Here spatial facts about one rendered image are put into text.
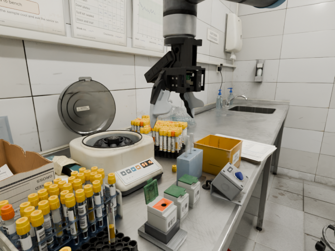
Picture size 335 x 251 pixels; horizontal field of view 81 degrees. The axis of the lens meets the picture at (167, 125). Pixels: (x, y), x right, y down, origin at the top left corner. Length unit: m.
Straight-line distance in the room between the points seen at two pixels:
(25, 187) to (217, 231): 0.40
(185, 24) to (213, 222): 0.44
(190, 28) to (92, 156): 0.41
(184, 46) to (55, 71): 0.55
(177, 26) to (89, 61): 0.57
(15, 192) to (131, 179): 0.27
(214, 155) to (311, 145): 2.19
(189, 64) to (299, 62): 2.31
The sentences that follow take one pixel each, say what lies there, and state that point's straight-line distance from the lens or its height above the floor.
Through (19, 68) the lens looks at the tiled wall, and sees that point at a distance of 0.82.
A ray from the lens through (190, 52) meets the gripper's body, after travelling 0.44.
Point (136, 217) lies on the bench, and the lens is 0.52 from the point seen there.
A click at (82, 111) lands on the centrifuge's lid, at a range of 0.87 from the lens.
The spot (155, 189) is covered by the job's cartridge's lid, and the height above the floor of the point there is 0.97.
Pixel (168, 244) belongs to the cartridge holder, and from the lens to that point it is 0.44.
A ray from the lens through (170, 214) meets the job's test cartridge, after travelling 0.42.
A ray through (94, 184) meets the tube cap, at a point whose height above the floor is 0.99.
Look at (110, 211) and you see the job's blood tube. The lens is 0.39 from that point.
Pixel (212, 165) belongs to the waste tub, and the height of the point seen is 0.91.
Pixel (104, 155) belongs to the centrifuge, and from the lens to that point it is 0.58.
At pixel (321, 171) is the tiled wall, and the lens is 2.90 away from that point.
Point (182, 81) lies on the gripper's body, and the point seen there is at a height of 1.19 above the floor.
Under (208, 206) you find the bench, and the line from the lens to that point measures 0.56.
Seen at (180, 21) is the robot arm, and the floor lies 1.31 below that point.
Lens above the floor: 1.20
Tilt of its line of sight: 14 degrees down
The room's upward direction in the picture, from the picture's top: straight up
